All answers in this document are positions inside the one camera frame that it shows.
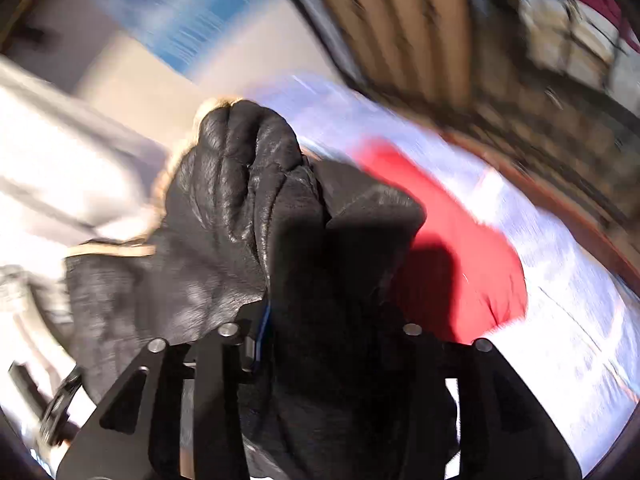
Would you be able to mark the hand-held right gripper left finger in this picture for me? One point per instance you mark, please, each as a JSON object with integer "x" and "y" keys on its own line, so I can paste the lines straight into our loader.
{"x": 222, "y": 390}

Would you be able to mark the metal headboard with wooden slats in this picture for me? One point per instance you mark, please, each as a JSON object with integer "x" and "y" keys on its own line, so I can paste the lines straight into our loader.
{"x": 475, "y": 45}

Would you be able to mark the black quilted jacket beige trim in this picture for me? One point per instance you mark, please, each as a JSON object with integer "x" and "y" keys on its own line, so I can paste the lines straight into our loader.
{"x": 280, "y": 240}

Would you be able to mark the blue wall poster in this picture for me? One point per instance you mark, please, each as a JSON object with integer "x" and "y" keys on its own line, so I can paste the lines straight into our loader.
{"x": 195, "y": 5}

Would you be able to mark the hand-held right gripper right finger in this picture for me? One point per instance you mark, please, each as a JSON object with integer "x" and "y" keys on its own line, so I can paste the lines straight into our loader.
{"x": 480, "y": 390}

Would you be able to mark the light blue striped bed sheet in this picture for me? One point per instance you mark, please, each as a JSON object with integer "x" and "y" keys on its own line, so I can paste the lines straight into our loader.
{"x": 560, "y": 280}

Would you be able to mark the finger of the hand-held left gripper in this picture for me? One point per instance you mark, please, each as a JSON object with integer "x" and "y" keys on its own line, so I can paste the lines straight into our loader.
{"x": 24, "y": 387}
{"x": 60, "y": 402}

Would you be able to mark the red garment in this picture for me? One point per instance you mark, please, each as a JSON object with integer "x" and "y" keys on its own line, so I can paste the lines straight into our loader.
{"x": 460, "y": 265}

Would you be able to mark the red and white cloth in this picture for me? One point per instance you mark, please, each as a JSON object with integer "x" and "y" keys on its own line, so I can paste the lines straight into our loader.
{"x": 580, "y": 15}

